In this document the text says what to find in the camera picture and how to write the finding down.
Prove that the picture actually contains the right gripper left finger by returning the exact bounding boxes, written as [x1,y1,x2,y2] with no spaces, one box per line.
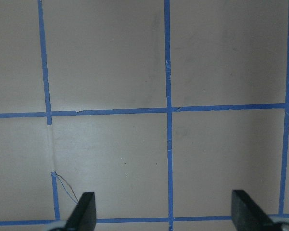
[44,192,97,231]

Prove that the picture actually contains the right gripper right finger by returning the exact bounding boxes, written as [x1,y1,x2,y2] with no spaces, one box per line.
[231,190,289,231]

